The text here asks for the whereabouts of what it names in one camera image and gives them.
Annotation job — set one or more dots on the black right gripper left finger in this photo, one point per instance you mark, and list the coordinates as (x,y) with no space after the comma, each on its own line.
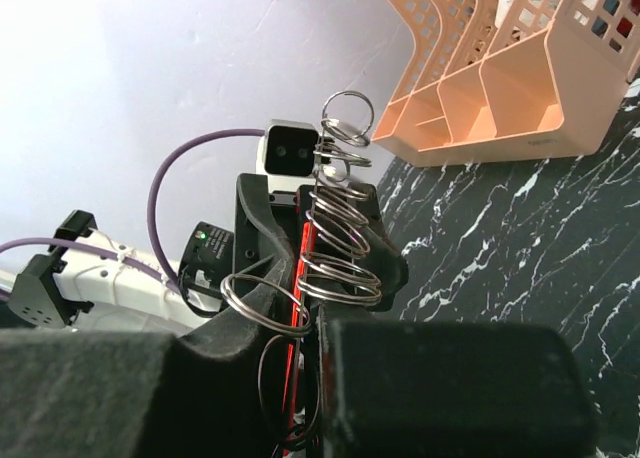
(105,394)

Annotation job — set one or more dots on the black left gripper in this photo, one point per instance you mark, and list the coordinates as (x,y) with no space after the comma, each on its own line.
(266,234)

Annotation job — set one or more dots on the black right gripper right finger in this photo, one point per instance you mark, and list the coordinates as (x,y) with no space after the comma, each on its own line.
(448,389)

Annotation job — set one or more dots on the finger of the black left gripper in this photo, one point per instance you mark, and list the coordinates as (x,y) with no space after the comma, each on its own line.
(384,259)

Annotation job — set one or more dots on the peach plastic desk organizer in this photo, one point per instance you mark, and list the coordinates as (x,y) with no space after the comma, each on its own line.
(509,80)

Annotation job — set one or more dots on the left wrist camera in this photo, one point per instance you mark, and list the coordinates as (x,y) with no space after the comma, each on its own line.
(289,148)

